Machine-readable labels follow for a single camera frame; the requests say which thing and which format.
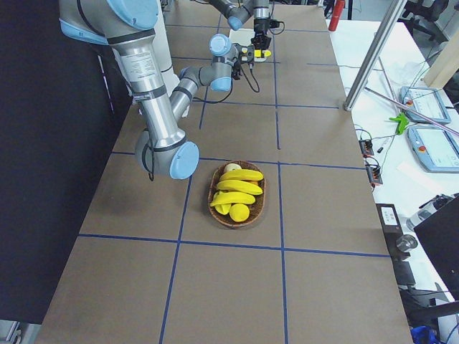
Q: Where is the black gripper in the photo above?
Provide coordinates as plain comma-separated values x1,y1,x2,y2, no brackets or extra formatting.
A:
251,17,271,50
232,43,255,65

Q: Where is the yellow banana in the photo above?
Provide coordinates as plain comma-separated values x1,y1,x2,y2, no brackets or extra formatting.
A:
209,191,255,206
216,180,263,196
219,168,264,181
254,49,272,59

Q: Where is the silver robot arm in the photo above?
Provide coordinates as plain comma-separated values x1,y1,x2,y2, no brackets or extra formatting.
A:
59,1,262,179
207,0,271,51

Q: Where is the woven wicker basket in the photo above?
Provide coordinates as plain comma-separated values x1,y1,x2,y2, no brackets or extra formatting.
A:
207,161,267,229

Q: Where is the white rectangular bear tray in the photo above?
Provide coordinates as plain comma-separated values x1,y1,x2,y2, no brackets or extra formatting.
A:
229,28,272,62

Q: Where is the red fire extinguisher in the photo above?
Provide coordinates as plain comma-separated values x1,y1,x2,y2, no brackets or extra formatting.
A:
328,0,346,32

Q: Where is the pink white peach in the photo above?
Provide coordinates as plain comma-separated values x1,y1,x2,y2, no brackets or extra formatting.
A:
223,163,242,173

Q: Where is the upper orange connector block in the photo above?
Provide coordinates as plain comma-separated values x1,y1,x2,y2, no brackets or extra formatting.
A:
359,139,374,158

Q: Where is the orange connector block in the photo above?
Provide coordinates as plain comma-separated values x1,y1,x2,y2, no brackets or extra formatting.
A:
365,165,383,186
359,139,374,158

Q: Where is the thin metal rod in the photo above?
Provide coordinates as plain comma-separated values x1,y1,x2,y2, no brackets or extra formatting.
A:
364,87,459,136

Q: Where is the yellow starfruit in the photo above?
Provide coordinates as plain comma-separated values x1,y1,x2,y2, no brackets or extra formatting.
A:
212,204,232,215

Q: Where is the yellow pear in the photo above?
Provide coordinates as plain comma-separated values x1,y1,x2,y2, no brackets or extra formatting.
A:
229,204,250,223

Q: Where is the green plastic clamp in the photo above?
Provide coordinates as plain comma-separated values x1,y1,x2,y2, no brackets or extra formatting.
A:
389,113,410,135

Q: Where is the lower orange connector block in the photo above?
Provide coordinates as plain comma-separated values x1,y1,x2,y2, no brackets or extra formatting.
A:
365,165,383,186

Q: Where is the upper teach pendant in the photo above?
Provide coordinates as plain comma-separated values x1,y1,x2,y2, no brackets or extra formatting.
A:
399,86,451,125

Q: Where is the teach pendant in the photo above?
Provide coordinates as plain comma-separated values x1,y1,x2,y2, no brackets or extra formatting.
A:
407,125,458,173
399,86,451,125

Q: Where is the lower teach pendant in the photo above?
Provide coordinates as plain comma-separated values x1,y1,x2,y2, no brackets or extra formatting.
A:
407,125,458,173

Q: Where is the black device with label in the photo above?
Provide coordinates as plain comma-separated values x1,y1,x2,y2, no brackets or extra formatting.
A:
376,204,402,234

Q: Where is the black monitor corner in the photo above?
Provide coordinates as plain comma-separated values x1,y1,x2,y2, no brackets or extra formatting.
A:
414,197,458,300

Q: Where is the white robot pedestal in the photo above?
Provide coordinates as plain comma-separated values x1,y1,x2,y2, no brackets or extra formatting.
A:
132,1,179,96

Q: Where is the aluminium frame post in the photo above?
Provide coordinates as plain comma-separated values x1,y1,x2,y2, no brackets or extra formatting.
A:
344,0,407,112

